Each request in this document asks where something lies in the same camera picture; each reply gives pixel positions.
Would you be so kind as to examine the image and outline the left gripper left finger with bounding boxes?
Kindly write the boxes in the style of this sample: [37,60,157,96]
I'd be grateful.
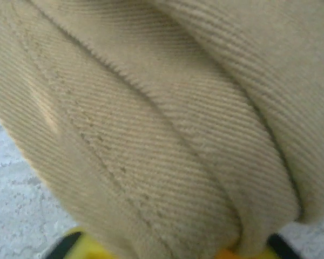
[46,227,117,259]

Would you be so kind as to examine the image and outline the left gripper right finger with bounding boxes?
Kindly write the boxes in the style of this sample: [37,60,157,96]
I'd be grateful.
[215,231,303,259]

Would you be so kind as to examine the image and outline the tan trousers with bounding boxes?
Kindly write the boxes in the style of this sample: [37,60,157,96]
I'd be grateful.
[0,0,324,259]

